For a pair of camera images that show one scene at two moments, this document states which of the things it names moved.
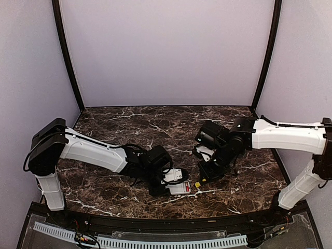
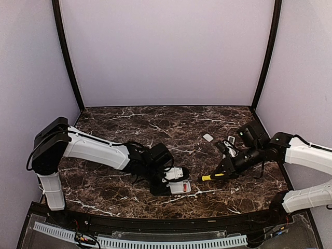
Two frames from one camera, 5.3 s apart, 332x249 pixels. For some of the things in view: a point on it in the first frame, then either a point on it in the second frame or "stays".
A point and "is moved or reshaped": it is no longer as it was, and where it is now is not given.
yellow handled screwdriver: x=197 y=184 is moved or reshaped
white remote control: x=177 y=189 stays
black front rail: x=288 y=214 stays
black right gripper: x=209 y=175 -> x=232 y=171
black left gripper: x=161 y=191 stays
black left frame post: x=70 y=67 stays
